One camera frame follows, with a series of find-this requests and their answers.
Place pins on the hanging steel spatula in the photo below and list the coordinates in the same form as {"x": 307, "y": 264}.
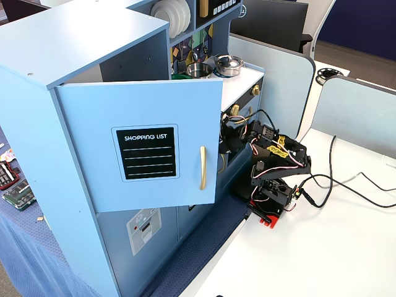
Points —
{"x": 182, "y": 63}

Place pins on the blue door with shopping list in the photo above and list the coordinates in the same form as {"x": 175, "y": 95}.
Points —
{"x": 139, "y": 108}

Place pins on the white office chair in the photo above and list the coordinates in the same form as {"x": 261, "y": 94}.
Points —
{"x": 321, "y": 28}

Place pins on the small white plate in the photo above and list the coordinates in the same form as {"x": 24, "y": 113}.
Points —
{"x": 161, "y": 10}

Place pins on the blue door with dispenser sticker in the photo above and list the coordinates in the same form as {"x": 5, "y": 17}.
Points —
{"x": 136, "y": 247}

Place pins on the black toy microwave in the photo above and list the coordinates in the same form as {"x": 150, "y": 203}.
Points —
{"x": 221, "y": 12}

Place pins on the gold stove knob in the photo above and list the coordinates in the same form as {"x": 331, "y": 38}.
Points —
{"x": 235, "y": 109}
{"x": 255, "y": 90}

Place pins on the red arm base clamp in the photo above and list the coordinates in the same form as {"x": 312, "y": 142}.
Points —
{"x": 266, "y": 216}

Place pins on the colourful patterned pouch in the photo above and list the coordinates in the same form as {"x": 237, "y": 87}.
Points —
{"x": 6, "y": 155}

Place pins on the clear case with circuit board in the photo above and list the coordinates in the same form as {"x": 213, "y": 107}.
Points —
{"x": 19, "y": 196}

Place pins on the green toy sink basin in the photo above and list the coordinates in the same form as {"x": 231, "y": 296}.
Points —
{"x": 179, "y": 76}

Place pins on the red and black tool box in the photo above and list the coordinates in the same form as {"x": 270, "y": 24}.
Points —
{"x": 7, "y": 176}

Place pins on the light blue desk divider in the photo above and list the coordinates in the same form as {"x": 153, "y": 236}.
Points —
{"x": 355, "y": 108}
{"x": 278, "y": 86}

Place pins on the yellow printed tag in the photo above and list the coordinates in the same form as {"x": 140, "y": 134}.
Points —
{"x": 278, "y": 148}

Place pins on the black computer monitor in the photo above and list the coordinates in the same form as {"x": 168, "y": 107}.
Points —
{"x": 269, "y": 21}

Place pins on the dark brown desk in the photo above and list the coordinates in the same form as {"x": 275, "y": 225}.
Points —
{"x": 21, "y": 9}

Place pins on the open steel pot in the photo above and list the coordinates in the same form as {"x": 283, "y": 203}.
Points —
{"x": 199, "y": 70}

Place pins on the small tan block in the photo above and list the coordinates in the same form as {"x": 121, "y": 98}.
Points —
{"x": 40, "y": 218}

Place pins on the hanging steel ladle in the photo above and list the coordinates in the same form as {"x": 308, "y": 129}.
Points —
{"x": 196, "y": 55}

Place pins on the blue toy kitchen cabinet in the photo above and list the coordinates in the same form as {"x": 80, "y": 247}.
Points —
{"x": 62, "y": 62}

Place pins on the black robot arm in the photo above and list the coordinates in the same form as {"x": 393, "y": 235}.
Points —
{"x": 278, "y": 173}

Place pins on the steel pot with lid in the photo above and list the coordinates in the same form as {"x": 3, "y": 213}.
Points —
{"x": 229, "y": 64}

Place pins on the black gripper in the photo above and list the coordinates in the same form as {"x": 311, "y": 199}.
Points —
{"x": 228, "y": 138}

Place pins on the dark blue woven mat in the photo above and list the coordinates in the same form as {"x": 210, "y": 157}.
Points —
{"x": 191, "y": 250}

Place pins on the large white plate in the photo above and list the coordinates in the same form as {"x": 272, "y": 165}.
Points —
{"x": 181, "y": 18}

